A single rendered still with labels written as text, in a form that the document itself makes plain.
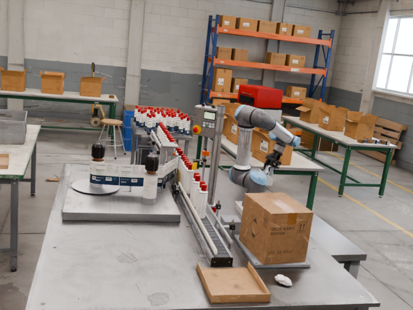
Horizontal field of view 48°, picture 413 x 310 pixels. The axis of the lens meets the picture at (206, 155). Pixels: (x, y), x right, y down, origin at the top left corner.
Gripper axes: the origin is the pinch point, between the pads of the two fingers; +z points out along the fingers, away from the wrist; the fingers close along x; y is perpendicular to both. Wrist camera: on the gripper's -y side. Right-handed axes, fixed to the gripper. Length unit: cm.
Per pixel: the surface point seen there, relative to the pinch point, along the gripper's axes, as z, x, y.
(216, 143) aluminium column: -10, -53, 18
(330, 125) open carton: -73, 258, -316
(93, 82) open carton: 16, -73, -530
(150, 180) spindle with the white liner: 24, -88, 27
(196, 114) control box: -23, -70, 9
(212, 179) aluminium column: 13, -46, 18
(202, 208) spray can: 25, -61, 53
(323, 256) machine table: 19, -3, 96
